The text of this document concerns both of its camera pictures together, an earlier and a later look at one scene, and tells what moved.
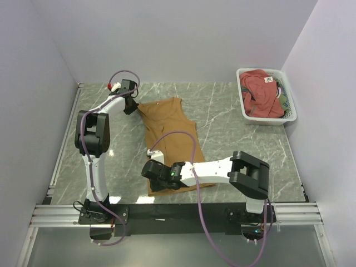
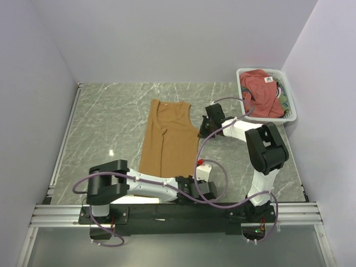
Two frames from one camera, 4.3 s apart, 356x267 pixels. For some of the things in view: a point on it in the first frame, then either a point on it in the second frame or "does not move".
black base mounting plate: x=178 y=219 does not move
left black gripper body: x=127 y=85 -> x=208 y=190
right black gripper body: x=158 y=186 -> x=206 y=128
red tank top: x=260 y=100 does not move
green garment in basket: x=282 y=99 does not move
